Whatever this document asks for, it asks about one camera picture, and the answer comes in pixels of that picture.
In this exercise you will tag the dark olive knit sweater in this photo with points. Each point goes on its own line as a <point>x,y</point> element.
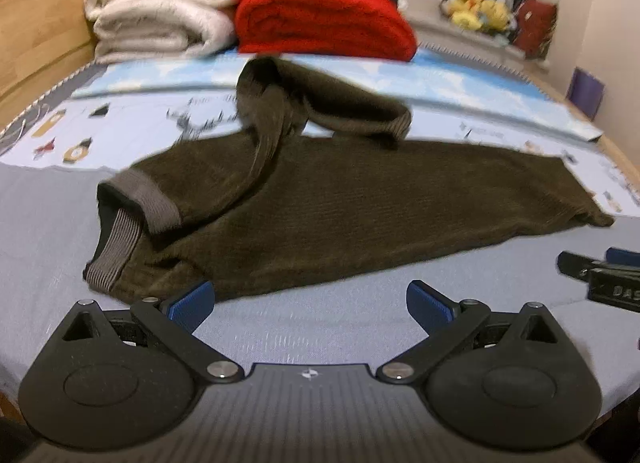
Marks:
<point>310,213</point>

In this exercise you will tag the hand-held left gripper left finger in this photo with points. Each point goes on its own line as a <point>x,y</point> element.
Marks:
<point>192,302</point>

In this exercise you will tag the folded red blanket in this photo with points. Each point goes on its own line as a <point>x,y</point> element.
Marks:
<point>325,23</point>

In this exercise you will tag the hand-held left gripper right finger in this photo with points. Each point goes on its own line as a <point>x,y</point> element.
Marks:
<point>429,301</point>

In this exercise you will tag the yellow plush toys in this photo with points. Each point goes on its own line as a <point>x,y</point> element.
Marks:
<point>475,8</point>

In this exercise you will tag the red bag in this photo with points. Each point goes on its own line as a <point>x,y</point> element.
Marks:
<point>536,28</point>

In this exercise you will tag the light blue cloud-print sheet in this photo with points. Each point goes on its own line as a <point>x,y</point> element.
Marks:
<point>450,80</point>

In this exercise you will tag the wooden bed frame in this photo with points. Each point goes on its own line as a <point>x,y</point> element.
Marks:
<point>45,23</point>

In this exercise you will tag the folded cream blanket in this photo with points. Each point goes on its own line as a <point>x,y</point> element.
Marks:
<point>160,13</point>

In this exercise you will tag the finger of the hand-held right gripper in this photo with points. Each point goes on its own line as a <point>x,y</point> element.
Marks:
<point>580,263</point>

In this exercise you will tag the purple box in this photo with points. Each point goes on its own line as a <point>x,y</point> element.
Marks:
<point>586,93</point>

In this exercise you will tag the grey printed bed sheet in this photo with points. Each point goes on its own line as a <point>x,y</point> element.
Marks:
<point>45,223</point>

